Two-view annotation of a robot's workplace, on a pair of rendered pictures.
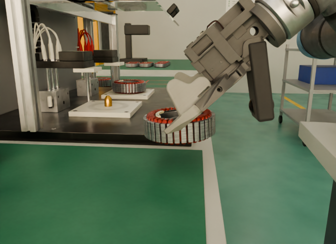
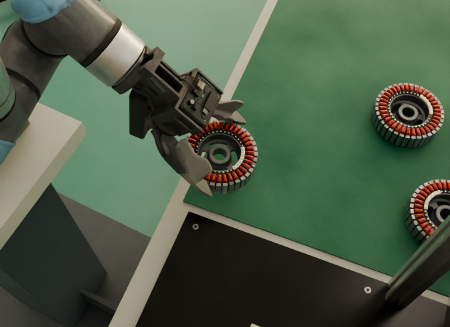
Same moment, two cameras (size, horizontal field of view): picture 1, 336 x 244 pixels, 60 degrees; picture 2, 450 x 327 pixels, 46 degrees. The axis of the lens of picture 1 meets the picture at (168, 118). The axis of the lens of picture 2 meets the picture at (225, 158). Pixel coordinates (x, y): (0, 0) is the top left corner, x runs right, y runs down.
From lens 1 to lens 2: 1.00 m
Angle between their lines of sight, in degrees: 105
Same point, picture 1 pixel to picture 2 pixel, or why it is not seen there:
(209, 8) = not seen: outside the picture
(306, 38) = (20, 125)
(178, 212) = (246, 104)
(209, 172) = not seen: hidden behind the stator
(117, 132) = (278, 249)
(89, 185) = (305, 151)
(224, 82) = not seen: hidden behind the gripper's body
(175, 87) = (235, 102)
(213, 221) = (228, 94)
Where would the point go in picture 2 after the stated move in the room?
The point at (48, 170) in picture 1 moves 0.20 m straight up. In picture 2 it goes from (346, 188) to (378, 116)
